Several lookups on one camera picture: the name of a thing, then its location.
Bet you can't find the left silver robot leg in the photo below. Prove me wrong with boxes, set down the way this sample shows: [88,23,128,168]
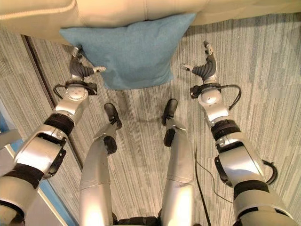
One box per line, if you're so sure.
[79,102,123,226]

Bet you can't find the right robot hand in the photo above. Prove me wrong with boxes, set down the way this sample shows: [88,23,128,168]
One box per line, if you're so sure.
[180,40,217,83]

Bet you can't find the right silver robot leg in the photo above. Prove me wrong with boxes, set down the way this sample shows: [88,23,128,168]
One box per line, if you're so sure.
[160,98,195,226]

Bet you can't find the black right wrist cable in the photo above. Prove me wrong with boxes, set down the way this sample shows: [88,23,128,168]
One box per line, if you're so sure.
[220,84,242,111]

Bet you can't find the beige leather sofa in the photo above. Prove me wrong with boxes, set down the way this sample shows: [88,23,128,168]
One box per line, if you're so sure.
[0,0,301,45]

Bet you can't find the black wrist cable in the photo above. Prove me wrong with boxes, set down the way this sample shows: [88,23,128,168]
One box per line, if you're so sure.
[220,84,242,111]
[53,84,69,99]

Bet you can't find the silver robot leg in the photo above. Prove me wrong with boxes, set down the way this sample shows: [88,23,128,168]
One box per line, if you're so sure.
[160,98,195,226]
[79,102,123,226]

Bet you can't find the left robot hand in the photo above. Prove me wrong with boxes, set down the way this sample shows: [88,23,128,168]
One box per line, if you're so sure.
[68,46,107,81]

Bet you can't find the black floor cable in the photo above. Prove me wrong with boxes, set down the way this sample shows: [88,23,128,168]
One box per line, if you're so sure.
[194,145,234,226]

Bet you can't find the black robot waist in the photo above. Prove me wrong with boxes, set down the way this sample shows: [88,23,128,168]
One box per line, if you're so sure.
[112,213,163,226]

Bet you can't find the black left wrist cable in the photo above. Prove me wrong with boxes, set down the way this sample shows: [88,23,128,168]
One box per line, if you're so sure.
[53,84,69,99]

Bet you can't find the blue square cushion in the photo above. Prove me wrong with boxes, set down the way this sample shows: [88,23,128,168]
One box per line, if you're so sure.
[59,13,197,90]

